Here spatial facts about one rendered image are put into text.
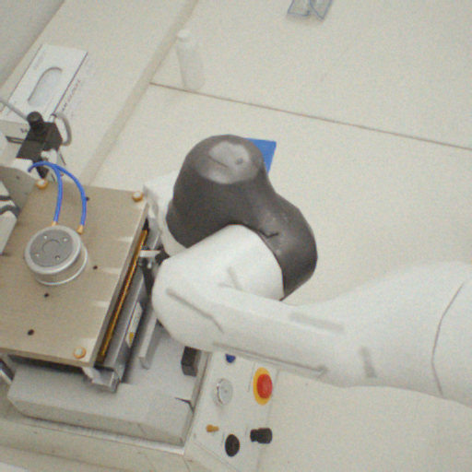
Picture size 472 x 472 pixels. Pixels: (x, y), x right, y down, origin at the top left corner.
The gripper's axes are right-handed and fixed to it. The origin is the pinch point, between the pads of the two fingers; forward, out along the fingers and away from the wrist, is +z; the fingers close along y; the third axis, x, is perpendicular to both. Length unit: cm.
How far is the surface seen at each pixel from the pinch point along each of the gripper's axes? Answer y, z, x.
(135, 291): -5.5, -1.4, 0.2
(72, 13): -42, 39, 86
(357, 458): 36.1, 16.1, -7.5
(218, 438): 12.9, 11.9, -12.2
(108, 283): -9.1, -6.0, -1.9
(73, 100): -32, 31, 54
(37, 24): -49, 41, 81
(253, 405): 18.1, 17.1, -3.7
